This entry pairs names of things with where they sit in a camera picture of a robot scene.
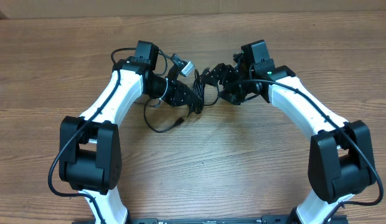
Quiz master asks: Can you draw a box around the black cable bundle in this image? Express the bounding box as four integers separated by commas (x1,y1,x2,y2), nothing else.
133,67,221,134

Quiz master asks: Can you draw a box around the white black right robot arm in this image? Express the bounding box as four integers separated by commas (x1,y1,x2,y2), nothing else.
202,40,384,223

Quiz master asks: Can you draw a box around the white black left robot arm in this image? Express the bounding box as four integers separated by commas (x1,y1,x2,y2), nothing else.
48,40,200,223

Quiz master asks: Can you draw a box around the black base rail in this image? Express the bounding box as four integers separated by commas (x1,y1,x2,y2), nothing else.
71,214,349,224

